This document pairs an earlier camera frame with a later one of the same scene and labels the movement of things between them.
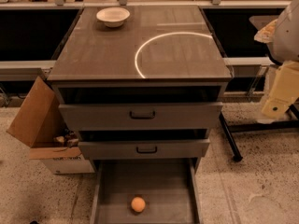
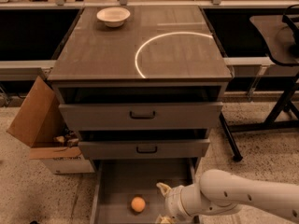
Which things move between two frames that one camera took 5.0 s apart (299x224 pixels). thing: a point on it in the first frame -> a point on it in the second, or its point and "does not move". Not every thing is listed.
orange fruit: x=137 y=203 does not move
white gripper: x=286 y=36 -> x=173 y=202
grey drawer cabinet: x=141 y=85 does not move
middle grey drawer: x=149 y=148 does not move
